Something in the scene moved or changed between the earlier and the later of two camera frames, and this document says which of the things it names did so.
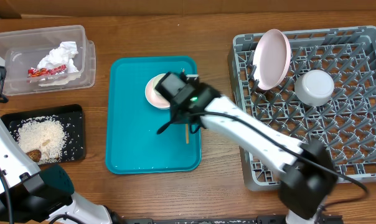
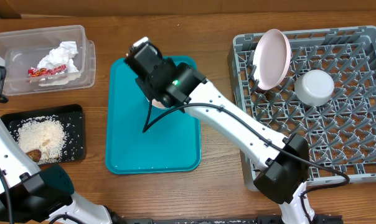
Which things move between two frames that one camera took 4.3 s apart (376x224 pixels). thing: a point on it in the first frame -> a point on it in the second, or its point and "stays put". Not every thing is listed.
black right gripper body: x=182 y=116 -> x=147 y=88
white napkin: x=62 y=55 stays put
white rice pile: x=46 y=135 stays put
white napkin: x=63 y=79 stays put
